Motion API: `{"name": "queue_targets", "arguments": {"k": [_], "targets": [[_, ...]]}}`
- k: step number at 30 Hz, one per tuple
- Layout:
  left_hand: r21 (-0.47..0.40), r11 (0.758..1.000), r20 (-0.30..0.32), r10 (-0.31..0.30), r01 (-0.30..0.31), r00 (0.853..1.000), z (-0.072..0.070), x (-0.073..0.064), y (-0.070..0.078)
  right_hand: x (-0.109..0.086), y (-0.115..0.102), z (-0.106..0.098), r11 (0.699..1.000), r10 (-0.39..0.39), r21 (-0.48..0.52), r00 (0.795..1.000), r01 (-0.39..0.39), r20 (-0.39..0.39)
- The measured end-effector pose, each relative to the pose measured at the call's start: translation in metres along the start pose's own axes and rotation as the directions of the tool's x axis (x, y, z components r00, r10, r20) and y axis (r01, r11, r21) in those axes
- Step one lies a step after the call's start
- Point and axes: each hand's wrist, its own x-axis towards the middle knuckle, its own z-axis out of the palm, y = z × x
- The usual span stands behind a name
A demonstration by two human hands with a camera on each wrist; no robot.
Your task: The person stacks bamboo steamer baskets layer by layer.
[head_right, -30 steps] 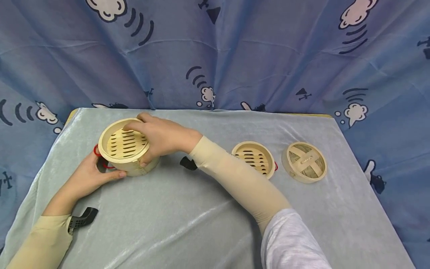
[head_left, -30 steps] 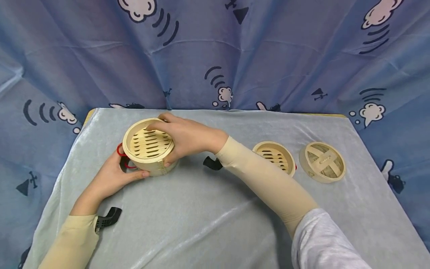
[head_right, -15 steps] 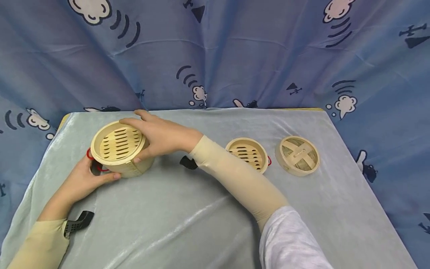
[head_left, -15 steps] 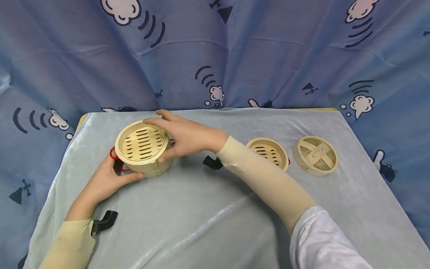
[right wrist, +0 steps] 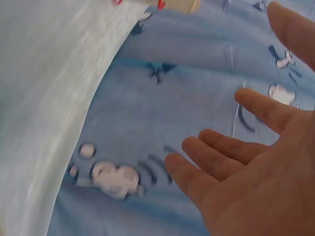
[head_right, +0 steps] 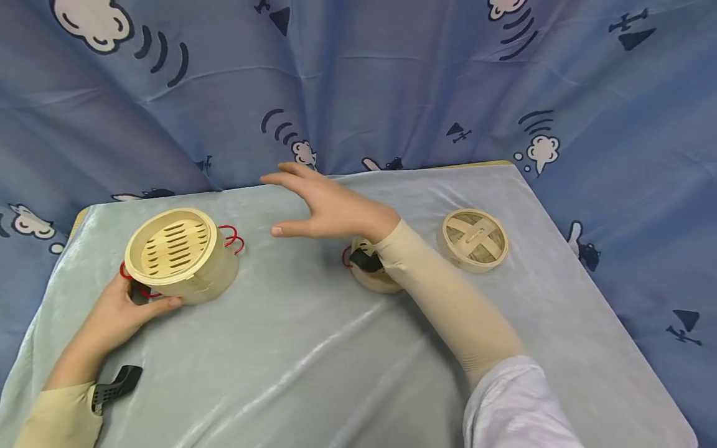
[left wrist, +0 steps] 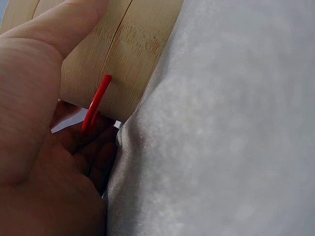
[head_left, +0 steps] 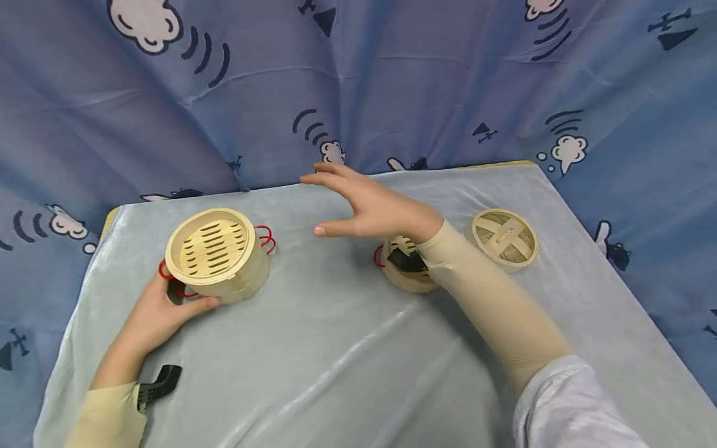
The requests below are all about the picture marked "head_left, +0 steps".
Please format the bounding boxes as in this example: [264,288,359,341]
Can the person's left hand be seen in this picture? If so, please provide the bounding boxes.
[104,271,222,360]

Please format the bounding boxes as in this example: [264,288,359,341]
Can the person's right hand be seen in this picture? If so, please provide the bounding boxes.
[299,162,445,246]

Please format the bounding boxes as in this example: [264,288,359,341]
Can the bamboo steamer basket red handles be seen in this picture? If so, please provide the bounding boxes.
[157,208,277,306]
[373,235,441,294]

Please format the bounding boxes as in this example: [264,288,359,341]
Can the bamboo steamer lid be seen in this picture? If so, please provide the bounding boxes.
[471,208,539,273]

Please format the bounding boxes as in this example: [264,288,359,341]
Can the person's right forearm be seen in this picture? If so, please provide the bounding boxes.
[415,219,650,448]

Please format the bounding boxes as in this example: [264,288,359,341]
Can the person's left forearm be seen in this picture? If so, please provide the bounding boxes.
[62,350,149,448]

